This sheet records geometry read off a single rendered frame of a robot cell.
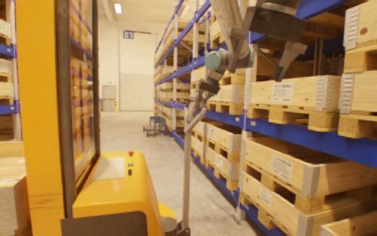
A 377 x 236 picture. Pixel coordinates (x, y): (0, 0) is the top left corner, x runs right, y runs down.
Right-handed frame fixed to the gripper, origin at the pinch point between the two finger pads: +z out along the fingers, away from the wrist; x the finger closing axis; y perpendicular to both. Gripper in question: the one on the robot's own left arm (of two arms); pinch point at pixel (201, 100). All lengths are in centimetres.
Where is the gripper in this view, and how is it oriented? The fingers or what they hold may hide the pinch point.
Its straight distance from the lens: 119.0
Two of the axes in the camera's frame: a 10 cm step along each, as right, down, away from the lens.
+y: -1.0, -5.7, 8.2
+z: -3.9, 7.8, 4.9
